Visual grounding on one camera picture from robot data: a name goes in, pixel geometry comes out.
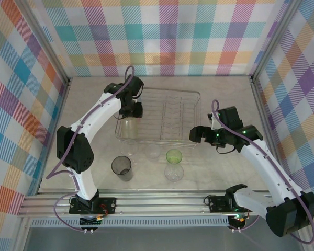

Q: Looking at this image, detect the aluminium frame post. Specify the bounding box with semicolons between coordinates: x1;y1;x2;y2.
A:
250;0;304;82
14;0;71;86

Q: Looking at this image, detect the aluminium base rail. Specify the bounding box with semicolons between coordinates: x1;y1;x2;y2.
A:
17;192;270;218

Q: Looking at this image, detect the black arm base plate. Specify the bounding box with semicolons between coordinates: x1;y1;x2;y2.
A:
208;196;227;213
69;197;118;215

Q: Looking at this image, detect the grey slotted cable duct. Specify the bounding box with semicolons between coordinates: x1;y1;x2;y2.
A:
31;218;230;229

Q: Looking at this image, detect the black wired control board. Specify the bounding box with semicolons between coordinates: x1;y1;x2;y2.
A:
229;214;249;226
80;215;103;227

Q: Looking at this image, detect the thin purple base cable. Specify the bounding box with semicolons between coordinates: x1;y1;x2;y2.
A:
239;215;260;233
53;193;86;232

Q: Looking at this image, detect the wire dish rack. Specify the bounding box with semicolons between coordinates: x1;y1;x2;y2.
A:
114;87;202;149

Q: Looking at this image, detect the dark grey translucent cup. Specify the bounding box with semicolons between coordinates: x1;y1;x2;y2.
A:
111;156;133;182

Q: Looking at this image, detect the pale green tall cup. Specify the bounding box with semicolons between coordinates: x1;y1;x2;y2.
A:
122;119;140;140

